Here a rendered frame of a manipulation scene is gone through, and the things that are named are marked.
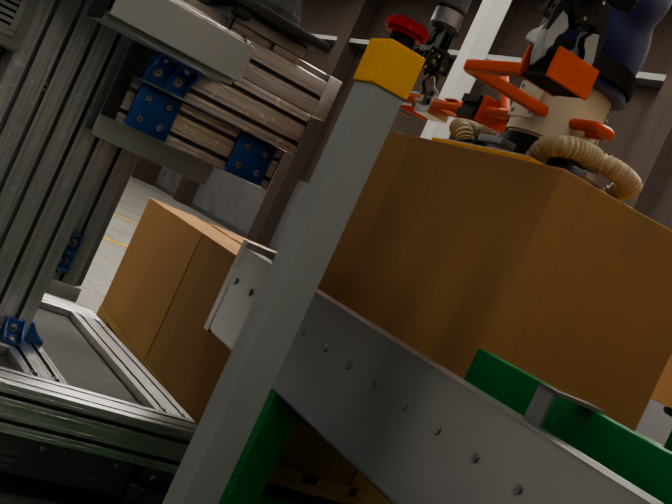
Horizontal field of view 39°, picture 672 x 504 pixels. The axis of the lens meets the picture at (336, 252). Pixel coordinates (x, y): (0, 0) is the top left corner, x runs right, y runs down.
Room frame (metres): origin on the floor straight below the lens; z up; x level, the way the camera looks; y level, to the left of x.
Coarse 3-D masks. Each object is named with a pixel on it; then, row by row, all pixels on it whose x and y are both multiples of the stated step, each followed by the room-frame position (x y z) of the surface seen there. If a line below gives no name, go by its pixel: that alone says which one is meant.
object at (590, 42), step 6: (582, 36) 1.50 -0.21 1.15; (588, 36) 1.49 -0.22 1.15; (594, 36) 1.49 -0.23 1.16; (576, 42) 1.53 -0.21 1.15; (582, 42) 1.49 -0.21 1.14; (588, 42) 1.49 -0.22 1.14; (594, 42) 1.50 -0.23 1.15; (576, 48) 1.52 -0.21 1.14; (582, 48) 1.49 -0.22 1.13; (588, 48) 1.49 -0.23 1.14; (594, 48) 1.50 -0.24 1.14; (576, 54) 1.52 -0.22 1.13; (582, 54) 1.50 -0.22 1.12; (588, 54) 1.50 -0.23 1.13; (594, 54) 1.50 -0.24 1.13; (588, 60) 1.50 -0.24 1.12
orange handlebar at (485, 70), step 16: (464, 64) 1.70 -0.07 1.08; (480, 64) 1.66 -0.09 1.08; (496, 64) 1.61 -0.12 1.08; (512, 64) 1.57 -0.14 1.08; (480, 80) 1.73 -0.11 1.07; (496, 80) 1.73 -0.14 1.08; (512, 96) 1.75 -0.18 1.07; (528, 96) 1.77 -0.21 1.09; (448, 112) 2.18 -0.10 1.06; (496, 112) 2.00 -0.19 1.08; (544, 112) 1.79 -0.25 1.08; (576, 128) 1.77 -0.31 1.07; (592, 128) 1.73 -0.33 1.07; (608, 128) 1.73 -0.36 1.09
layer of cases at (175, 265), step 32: (160, 224) 2.98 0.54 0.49; (192, 224) 2.80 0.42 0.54; (128, 256) 3.13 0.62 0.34; (160, 256) 2.87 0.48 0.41; (192, 256) 2.66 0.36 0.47; (224, 256) 2.46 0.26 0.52; (128, 288) 3.01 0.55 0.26; (160, 288) 2.77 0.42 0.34; (192, 288) 2.56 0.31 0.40; (128, 320) 2.89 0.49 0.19; (160, 320) 2.67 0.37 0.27; (192, 320) 2.48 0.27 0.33; (160, 352) 2.58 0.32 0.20; (192, 352) 2.40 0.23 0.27; (224, 352) 2.25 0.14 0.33; (192, 384) 2.33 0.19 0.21; (192, 416) 2.26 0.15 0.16; (288, 448) 2.22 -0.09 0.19; (320, 448) 2.26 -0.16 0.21; (352, 480) 2.32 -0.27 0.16
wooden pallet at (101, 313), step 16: (112, 320) 3.01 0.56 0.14; (272, 480) 2.22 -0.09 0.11; (288, 480) 2.24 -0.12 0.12; (304, 480) 2.28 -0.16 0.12; (320, 480) 2.27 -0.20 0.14; (304, 496) 2.52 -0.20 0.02; (320, 496) 2.28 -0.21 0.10; (336, 496) 2.30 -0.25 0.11; (352, 496) 2.33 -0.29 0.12; (368, 496) 2.35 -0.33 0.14
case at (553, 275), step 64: (384, 192) 1.93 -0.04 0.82; (448, 192) 1.74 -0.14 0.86; (512, 192) 1.58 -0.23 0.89; (576, 192) 1.52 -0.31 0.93; (384, 256) 1.84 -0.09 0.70; (448, 256) 1.66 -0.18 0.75; (512, 256) 1.52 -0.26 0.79; (576, 256) 1.55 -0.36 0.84; (640, 256) 1.61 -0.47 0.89; (384, 320) 1.75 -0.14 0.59; (448, 320) 1.60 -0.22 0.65; (512, 320) 1.52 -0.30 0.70; (576, 320) 1.58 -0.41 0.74; (640, 320) 1.64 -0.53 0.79; (576, 384) 1.61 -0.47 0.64; (640, 384) 1.67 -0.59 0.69
